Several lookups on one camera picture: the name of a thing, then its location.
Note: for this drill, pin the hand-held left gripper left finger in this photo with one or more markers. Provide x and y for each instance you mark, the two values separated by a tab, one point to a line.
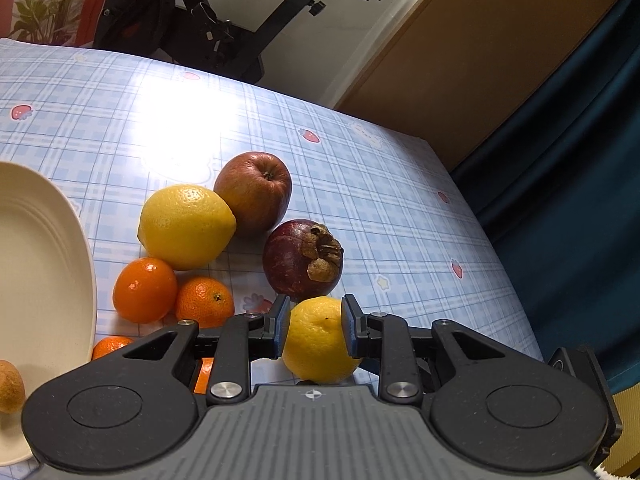
281	327

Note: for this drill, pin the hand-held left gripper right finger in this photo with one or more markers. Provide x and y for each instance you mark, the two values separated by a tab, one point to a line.
350	330

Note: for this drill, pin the small round yellow lemon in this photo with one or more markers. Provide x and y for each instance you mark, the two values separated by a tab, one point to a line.
315	340

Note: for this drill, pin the dark purple mangosteen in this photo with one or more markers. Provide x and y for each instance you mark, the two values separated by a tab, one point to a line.
290	260

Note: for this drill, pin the orange tangerine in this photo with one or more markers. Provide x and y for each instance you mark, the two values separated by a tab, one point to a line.
204	375
205	302
145	290
111	346

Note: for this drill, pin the cream round plate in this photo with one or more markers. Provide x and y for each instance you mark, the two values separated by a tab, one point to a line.
40	260

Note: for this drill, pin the small brown longan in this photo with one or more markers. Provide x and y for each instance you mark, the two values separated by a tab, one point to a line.
10	385

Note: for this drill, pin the yellow woven cloth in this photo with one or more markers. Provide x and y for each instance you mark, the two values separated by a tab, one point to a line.
627	435

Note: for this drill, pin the red apple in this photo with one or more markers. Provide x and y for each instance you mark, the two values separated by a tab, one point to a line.
252	195

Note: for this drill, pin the large yellow lemon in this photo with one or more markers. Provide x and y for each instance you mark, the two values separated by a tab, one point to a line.
185	227

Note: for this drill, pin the blue checked tablecloth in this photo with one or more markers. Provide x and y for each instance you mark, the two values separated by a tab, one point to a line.
375	185

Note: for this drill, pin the dark blue curtain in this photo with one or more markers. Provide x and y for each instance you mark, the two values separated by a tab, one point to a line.
575	210

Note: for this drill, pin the wooden door panel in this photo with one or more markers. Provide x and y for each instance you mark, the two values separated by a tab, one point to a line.
475	60

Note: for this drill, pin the black exercise bike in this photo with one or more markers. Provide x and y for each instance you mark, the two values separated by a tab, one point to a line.
225	35

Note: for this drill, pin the wall poster with furniture print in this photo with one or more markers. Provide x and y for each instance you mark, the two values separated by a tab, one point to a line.
45	10

